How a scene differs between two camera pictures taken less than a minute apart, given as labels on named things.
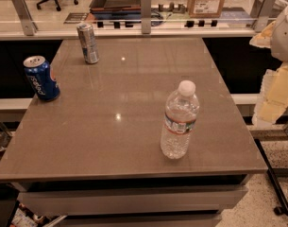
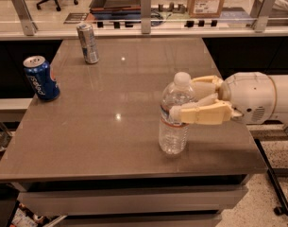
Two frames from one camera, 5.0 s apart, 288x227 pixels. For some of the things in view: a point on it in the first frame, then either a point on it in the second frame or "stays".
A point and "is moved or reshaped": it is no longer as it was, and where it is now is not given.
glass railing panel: (144, 7) stays
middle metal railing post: (145, 11) stays
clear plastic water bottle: (181, 114) is moved or reshaped
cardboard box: (206, 1) stays
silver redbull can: (88, 42) stays
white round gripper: (284, 35) -> (248, 96)
